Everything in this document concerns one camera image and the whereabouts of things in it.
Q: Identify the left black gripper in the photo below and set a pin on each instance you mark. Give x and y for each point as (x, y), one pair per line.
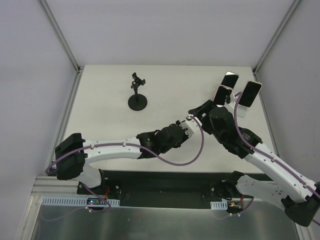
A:
(177, 134)

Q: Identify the right white cable duct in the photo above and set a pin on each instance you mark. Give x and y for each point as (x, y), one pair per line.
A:
(219, 205)

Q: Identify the right pink-case phone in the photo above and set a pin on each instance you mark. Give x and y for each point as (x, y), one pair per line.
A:
(249, 94)

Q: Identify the left white cable duct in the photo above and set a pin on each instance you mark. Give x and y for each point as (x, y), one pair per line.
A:
(67, 201)

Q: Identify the white cable duct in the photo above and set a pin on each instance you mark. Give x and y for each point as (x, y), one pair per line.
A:
(67, 201)
(219, 205)

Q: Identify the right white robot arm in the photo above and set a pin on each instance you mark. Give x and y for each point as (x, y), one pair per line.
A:
(290, 191)

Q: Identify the right aluminium table rail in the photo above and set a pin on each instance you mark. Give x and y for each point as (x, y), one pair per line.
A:
(270, 130)

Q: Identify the white phone stand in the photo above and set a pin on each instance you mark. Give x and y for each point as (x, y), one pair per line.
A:
(240, 111)

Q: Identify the aluminium frame post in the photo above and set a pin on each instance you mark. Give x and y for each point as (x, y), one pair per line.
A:
(293, 7)
(59, 34)

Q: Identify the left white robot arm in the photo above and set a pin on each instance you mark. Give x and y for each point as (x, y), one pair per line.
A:
(74, 156)

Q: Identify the black phone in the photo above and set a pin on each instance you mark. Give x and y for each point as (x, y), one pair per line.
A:
(202, 114)

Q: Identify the right aluminium frame post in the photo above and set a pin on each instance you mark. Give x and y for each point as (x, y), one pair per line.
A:
(293, 7)

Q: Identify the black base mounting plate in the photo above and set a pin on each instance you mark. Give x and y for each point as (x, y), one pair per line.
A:
(173, 190)

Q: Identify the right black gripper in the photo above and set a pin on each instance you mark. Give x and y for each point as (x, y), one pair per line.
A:
(227, 100)

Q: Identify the left aluminium frame post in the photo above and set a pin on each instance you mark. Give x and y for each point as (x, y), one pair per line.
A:
(59, 34)

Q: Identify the pink-case phone front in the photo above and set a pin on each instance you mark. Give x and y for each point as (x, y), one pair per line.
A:
(223, 92)

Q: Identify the black round-base phone stand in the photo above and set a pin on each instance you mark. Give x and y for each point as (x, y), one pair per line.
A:
(137, 101)

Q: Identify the rear silver-edged phone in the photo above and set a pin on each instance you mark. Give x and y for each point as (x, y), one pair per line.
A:
(230, 79)

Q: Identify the pink-case phone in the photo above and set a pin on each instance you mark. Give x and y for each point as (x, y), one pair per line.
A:
(249, 94)
(223, 92)

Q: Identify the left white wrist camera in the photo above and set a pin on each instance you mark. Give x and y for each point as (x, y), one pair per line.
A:
(190, 116)

